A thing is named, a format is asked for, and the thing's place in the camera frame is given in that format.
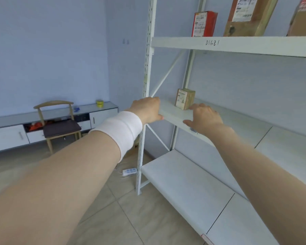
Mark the person's left hand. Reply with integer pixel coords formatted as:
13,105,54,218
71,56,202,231
125,97,165,125

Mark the white wristband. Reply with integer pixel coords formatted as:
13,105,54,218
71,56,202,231
88,111,143,162

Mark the person's right hand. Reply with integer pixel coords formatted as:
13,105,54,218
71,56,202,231
183,103,235,141

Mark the wooden chair dark seat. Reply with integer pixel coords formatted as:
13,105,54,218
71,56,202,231
33,100,82,155

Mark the red-bordered label sticker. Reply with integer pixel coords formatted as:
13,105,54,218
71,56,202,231
201,234,215,245

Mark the white grey low cabinet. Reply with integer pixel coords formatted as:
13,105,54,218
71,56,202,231
0,101,119,154

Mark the person's right forearm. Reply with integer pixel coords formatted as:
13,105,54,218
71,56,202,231
211,130,306,245

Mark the brown taped box marked 2-1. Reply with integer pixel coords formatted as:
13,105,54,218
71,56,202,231
223,0,280,37

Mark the white metal shelf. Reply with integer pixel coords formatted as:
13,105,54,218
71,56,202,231
135,0,306,245

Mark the person's left forearm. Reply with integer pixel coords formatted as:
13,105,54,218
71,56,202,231
0,130,122,245

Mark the red parcel box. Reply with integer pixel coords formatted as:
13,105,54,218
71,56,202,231
191,11,219,37

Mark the small yellow-taped box marked 2-2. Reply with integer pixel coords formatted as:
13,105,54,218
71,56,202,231
175,88,196,111

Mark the large cardboard box red tape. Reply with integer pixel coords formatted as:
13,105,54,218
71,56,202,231
287,0,306,36

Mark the orange cloth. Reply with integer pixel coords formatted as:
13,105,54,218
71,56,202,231
28,122,45,132

